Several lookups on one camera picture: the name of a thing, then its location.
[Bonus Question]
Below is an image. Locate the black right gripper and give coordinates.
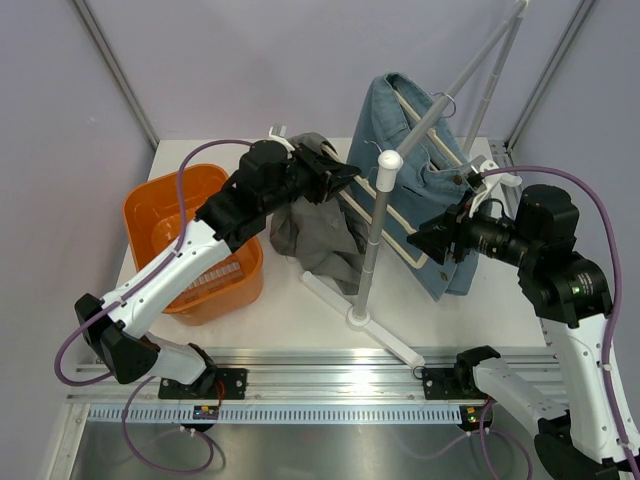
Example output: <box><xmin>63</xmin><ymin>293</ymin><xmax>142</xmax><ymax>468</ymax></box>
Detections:
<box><xmin>407</xmin><ymin>185</ymin><xmax>537</xmax><ymax>266</ymax></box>

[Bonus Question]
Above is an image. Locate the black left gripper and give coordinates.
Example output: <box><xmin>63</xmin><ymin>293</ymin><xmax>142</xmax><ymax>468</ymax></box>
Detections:
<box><xmin>261</xmin><ymin>143</ymin><xmax>361</xmax><ymax>216</ymax></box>

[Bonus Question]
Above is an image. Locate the cream hanger of grey skirt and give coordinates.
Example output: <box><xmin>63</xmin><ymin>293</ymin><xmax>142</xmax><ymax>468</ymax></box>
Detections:
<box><xmin>319</xmin><ymin>140</ymin><xmax>429</xmax><ymax>271</ymax></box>

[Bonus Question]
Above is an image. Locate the grey pleated skirt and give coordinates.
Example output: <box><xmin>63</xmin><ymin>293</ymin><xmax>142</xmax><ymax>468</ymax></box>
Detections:
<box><xmin>269</xmin><ymin>131</ymin><xmax>374</xmax><ymax>296</ymax></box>

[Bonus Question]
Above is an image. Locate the light blue denim skirt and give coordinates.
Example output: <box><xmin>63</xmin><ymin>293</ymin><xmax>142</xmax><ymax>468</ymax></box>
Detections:
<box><xmin>347</xmin><ymin>73</ymin><xmax>478</xmax><ymax>301</ymax></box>

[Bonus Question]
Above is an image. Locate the cream hanger of denim skirt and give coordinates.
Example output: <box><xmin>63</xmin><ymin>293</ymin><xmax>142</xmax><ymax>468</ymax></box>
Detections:
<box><xmin>392</xmin><ymin>84</ymin><xmax>470</xmax><ymax>171</ymax></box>

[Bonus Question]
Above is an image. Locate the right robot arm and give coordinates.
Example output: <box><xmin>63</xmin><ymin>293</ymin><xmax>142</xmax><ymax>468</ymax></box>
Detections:
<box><xmin>407</xmin><ymin>185</ymin><xmax>639</xmax><ymax>479</ymax></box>

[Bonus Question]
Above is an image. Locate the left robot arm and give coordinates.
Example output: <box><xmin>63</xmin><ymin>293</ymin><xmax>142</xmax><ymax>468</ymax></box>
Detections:
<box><xmin>74</xmin><ymin>138</ymin><xmax>361</xmax><ymax>398</ymax></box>

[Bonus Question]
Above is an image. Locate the grey white clothes rack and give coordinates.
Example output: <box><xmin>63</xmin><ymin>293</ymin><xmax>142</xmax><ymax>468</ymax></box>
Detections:
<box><xmin>301</xmin><ymin>1</ymin><xmax>528</xmax><ymax>368</ymax></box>

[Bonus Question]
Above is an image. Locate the orange plastic basket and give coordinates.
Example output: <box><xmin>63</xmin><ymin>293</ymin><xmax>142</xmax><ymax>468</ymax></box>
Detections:
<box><xmin>122</xmin><ymin>164</ymin><xmax>263</xmax><ymax>326</ymax></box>

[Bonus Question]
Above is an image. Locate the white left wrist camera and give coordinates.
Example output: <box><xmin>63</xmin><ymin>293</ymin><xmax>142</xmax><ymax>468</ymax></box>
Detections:
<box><xmin>267</xmin><ymin>124</ymin><xmax>296</xmax><ymax>153</ymax></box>

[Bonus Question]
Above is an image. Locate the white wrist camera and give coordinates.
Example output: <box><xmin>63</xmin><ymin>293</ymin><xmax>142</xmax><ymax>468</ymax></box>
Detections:
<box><xmin>461</xmin><ymin>156</ymin><xmax>522</xmax><ymax>218</ymax></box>
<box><xmin>267</xmin><ymin>124</ymin><xmax>296</xmax><ymax>153</ymax></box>

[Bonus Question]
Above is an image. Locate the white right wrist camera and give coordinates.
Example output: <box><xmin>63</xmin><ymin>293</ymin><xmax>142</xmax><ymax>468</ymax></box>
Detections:
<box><xmin>461</xmin><ymin>156</ymin><xmax>522</xmax><ymax>218</ymax></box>

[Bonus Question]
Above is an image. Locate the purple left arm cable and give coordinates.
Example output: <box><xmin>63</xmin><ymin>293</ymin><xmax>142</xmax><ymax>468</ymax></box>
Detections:
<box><xmin>53</xmin><ymin>139</ymin><xmax>259</xmax><ymax>389</ymax></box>

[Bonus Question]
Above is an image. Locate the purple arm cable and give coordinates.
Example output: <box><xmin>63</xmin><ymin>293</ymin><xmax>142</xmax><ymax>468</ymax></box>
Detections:
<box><xmin>482</xmin><ymin>166</ymin><xmax>640</xmax><ymax>471</ymax></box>
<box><xmin>53</xmin><ymin>139</ymin><xmax>259</xmax><ymax>389</ymax></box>

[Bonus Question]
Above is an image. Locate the purple floor cable right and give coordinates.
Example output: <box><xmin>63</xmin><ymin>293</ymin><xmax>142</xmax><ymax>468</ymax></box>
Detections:
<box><xmin>392</xmin><ymin>414</ymin><xmax>534</xmax><ymax>480</ymax></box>

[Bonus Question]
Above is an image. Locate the purple floor cable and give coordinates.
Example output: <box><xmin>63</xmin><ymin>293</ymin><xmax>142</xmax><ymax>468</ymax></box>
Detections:
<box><xmin>392</xmin><ymin>414</ymin><xmax>534</xmax><ymax>480</ymax></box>
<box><xmin>122</xmin><ymin>379</ymin><xmax>224</xmax><ymax>475</ymax></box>

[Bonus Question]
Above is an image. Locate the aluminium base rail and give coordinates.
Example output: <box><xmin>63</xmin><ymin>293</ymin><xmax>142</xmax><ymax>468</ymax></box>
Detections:
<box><xmin>65</xmin><ymin>347</ymin><xmax>566</xmax><ymax>405</ymax></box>

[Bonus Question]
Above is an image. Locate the right aluminium frame post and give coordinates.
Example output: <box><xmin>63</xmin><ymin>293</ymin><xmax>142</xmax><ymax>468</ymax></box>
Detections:
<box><xmin>504</xmin><ymin>0</ymin><xmax>600</xmax><ymax>155</ymax></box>

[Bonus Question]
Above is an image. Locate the aluminium frame post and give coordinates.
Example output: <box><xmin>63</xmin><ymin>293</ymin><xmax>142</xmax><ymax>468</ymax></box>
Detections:
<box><xmin>70</xmin><ymin>0</ymin><xmax>160</xmax><ymax>151</ymax></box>
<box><xmin>504</xmin><ymin>0</ymin><xmax>600</xmax><ymax>155</ymax></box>

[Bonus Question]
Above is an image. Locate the left aluminium frame post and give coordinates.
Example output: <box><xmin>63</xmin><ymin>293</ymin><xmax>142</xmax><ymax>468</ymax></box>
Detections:
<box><xmin>70</xmin><ymin>0</ymin><xmax>160</xmax><ymax>151</ymax></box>

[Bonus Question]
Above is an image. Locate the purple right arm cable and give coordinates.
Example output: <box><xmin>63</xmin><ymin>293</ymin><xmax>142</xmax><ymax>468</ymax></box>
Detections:
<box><xmin>482</xmin><ymin>166</ymin><xmax>640</xmax><ymax>471</ymax></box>

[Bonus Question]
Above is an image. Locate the purple floor cable left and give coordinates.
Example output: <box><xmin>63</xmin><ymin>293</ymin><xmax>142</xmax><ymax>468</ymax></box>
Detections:
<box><xmin>122</xmin><ymin>379</ymin><xmax>224</xmax><ymax>475</ymax></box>

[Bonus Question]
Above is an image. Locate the slotted grey cable duct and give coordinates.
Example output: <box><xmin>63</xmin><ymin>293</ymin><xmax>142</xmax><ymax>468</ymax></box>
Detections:
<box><xmin>89</xmin><ymin>404</ymin><xmax>464</xmax><ymax>425</ymax></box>

